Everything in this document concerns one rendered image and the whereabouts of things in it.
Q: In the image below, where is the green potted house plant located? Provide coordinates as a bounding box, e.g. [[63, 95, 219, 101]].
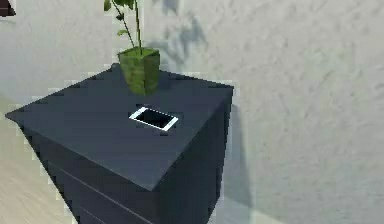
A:
[[103, 0, 161, 97]]

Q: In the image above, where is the dark grey chest of drawers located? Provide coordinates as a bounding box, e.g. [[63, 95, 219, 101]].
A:
[[4, 63, 235, 224]]

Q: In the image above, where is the white-edged black phone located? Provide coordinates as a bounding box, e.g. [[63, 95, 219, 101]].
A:
[[128, 106, 180, 132]]

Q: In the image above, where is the dark brown furniture corner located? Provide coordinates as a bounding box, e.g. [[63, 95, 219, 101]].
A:
[[0, 0, 17, 18]]

